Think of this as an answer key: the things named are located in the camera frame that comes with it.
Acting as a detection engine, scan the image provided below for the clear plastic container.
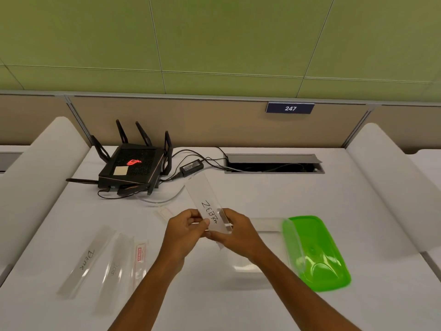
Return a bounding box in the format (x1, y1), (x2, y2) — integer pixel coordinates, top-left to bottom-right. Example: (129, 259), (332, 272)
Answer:
(220, 217), (295, 291)

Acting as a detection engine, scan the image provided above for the person's right hand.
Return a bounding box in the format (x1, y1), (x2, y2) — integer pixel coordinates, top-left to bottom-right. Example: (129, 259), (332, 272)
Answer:
(205, 209), (268, 264)

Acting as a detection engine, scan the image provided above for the clear bag with handwritten label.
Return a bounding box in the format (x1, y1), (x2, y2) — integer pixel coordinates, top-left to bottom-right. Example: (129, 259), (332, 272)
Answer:
(93, 232), (135, 316)
(184, 174), (235, 253)
(57, 225), (117, 301)

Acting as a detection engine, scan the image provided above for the small clear plastic bag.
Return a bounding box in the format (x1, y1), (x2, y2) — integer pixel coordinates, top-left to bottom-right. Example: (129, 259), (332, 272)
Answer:
(156, 207), (175, 225)

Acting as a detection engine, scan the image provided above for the person's left forearm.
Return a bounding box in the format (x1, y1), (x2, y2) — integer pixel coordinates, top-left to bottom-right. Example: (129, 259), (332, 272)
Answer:
(114, 261), (187, 331)

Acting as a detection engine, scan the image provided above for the grey metal desk cable port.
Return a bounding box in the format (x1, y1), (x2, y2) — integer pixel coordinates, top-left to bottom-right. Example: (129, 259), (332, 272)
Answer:
(223, 154), (325, 175)

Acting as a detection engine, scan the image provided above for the green plastic lid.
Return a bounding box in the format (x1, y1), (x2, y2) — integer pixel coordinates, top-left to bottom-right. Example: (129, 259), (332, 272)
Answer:
(282, 215), (352, 293)

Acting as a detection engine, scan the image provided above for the thin black router cable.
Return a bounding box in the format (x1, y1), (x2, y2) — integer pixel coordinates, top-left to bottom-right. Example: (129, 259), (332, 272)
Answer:
(97, 188), (147, 201)

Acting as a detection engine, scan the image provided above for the blue number sign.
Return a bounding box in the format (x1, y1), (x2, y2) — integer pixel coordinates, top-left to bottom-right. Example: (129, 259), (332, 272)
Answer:
(265, 102), (315, 115)

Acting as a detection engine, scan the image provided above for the black power adapter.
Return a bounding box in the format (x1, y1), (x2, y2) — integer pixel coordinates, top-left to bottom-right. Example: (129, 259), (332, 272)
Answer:
(181, 160), (206, 176)

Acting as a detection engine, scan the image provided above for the clear bag with red label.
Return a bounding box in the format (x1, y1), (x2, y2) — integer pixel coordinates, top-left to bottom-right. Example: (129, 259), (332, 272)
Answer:
(129, 241), (149, 294)

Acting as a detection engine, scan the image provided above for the person's left hand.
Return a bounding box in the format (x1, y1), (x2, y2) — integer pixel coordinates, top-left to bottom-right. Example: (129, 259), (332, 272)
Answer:
(159, 209), (210, 273)

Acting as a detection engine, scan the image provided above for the white desk divider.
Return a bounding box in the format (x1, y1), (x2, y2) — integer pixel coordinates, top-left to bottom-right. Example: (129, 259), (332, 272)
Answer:
(346, 123), (441, 256)
(0, 116), (91, 273)

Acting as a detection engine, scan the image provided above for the white cable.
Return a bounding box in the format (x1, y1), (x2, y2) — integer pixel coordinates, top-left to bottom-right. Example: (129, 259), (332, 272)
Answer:
(137, 187), (187, 206)

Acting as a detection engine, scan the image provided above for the black router with antennas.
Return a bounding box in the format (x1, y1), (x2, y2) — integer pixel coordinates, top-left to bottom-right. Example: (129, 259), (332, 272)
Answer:
(66, 119), (173, 200)

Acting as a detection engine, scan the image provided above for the person's right forearm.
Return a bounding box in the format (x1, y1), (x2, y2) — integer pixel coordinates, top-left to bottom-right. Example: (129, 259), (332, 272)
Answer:
(246, 249), (363, 331)

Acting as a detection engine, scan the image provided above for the beige partition panel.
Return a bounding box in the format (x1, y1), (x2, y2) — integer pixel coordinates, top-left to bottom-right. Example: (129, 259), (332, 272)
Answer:
(0, 92), (441, 156)

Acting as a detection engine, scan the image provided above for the black power cable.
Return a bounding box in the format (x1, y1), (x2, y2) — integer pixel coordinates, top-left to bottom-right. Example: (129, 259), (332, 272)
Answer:
(159, 147), (312, 182)

